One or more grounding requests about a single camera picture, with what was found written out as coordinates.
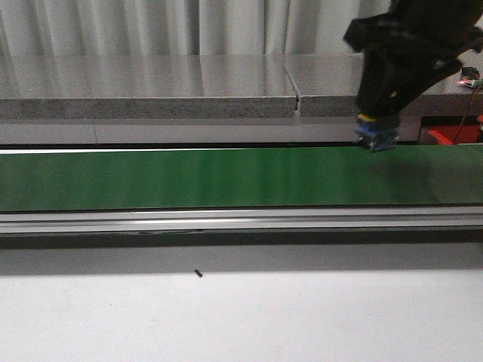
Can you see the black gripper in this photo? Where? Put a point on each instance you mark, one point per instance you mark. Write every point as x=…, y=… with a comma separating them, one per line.
x=384, y=91

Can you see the yellow mushroom push button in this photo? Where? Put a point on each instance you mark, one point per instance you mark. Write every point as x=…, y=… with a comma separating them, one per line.
x=379, y=133

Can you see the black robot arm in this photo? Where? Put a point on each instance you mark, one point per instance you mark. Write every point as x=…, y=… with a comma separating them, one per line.
x=403, y=59

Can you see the red plastic tray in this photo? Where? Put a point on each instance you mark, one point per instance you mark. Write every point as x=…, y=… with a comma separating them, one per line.
x=449, y=135

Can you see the small green circuit board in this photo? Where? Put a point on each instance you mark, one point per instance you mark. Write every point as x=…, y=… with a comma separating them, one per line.
x=470, y=78

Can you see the green conveyor belt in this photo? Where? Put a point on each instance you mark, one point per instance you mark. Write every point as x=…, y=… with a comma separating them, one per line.
x=255, y=177

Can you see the grey stone counter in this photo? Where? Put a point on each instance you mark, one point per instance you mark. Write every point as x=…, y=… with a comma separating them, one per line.
x=123, y=99

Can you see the white curtain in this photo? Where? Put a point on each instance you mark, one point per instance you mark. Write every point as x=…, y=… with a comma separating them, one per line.
x=61, y=28

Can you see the aluminium conveyor frame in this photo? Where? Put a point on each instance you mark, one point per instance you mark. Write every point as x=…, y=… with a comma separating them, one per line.
x=209, y=227

